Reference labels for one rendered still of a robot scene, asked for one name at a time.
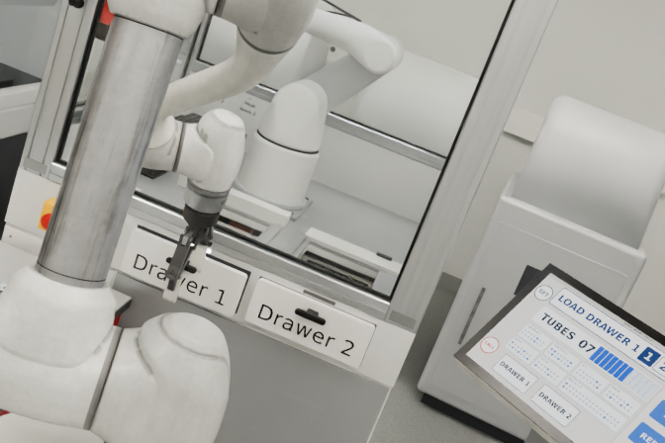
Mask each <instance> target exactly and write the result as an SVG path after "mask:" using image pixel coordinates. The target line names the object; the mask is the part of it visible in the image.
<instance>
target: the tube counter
mask: <svg viewBox="0 0 665 443"><path fill-rule="evenodd" d="M572 349H574V350H575V351H576V352H578V353H579V354H581V355H582V356H583V357H585V358H586V359H588V360H589V361H590V362H592V363H593V364H595V365H596V366H597V367H599V368H600V369H602V370H603V371H604V372H606V373H607V374H609V375H610V376H611V377H613V378H614V379H616V380H617V381H618V382H620V383H621V384H623V385H624V386H625V387H627V388H628V389H629V390H631V391H632V392H634V393H635V394H636V395H638V396H639V397H641V398H642V399H644V400H645V401H649V400H650V398H651V397H652V396H653V395H654V394H655V393H656V392H657V391H658V390H659V389H660V388H661V387H662V386H660V385H659V384H658V383H656V382H655V381H653V380H652V379H650V378H649V377H647V376H646V375H644V374H643V373H642V372H640V371H639V370H637V369H636V368H634V367H633V366H631V365H630V364H629V363H627V362H626V361H624V360H623V359H621V358H620V357H619V356H618V355H616V354H615V353H614V352H612V351H611V350H609V349H608V348H606V347H605V346H603V345H602V344H601V343H599V342H598V341H596V340H595V339H593V338H592V337H590V336H589V335H587V334H586V335H585V336H584V337H583V338H582V339H581V340H580V341H579V342H578V343H577V344H576V345H575V346H574V347H573V348H572Z"/></svg>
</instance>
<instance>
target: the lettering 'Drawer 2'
mask: <svg viewBox="0 0 665 443"><path fill-rule="evenodd" d="M263 307H267V308H269V309H270V316H269V318H263V317H260V316H261V313H262V310H263ZM272 315H273V310H272V308H270V307H269V306H267V305H264V304H262V306H261V309H260V312H259V315H258V318H261V319H263V320H269V319H270V318H272ZM286 319H287V320H290V321H291V322H292V324H290V323H288V322H284V323H283V325H282V327H283V328H284V329H286V330H288V329H289V331H291V329H292V327H293V320H292V319H290V318H286ZM285 324H289V325H291V326H290V327H289V328H285V327H284V325H285ZM299 327H300V323H298V327H297V334H298V335H299V334H300V333H301V332H302V330H303V329H304V328H305V329H304V337H305V338H306V337H307V336H308V334H309V333H310V332H311V330H312V328H311V329H310V330H309V331H308V333H307V334H306V326H305V325H304V326H303V327H302V329H301V330H300V331H299ZM317 333H320V334H321V335H322V337H320V336H317V335H316V334H317ZM315 336H316V337H318V338H320V339H323V340H324V335H323V334H322V333H321V332H319V331H317V332H315V333H314V335H313V340H314V341H315V342H316V343H319V344H322V342H318V341H316V340H315ZM345 342H350V343H351V344H352V346H351V347H350V348H348V349H345V350H343V351H341V352H340V353H342V354H344V355H346V356H349V357H350V355H348V354H346V353H344V352H345V351H348V350H351V349H352V348H353V347H354V344H353V342H352V341H350V340H345Z"/></svg>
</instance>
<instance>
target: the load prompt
mask: <svg viewBox="0 0 665 443"><path fill-rule="evenodd" d="M549 303H550V304H551V305H553V306H554V307H556V308H557V309H558V310H560V311H562V312H563V313H565V314H566V315H568V316H569V317H571V318H572V319H574V320H575V321H576V322H578V323H579V324H581V325H582V326H584V327H585V328H587V329H588V330H590V331H591V332H593V333H594V334H596V335H597V336H598V337H600V338H601V339H603V340H604V341H606V342H607V343H609V344H610V345H612V346H613V347H614V348H615V349H616V350H618V351H619V352H621V353H622V354H624V355H625V356H627V357H628V358H630V359H631V360H633V361H634V362H635V363H637V364H638V365H640V366H641V367H643V368H644V369H646V370H647V371H649V372H650V373H652V374H653V375H654V376H656V377H657V378H659V379H660V380H662V381H663V382H665V352H663V351H662V350H660V349H659V348H657V347H656V346H654V345H653V344H651V343H650V342H648V341H647V340H645V339H644V338H642V337H641V336H639V335H637V334H636V333H634V332H633V331H631V330H630V329H628V328H627V327H625V326H624V325H622V324H621V323H619V322H618V321H616V320H615V319H613V318H611V317H610V316H608V315H607V314H605V313H604V312H602V311H601V310H599V309H597V308H596V307H594V306H593V305H591V304H590V303H588V302H586V301H585V300H583V299H582V298H580V297H579V296H577V295H576V294H574V293H573V292H571V291H570V290H568V289H567V288H565V287H563V288H562V289H561V290H560V291H559V292H558V293H557V294H556V295H555V296H554V297H553V298H552V299H551V300H550V301H549Z"/></svg>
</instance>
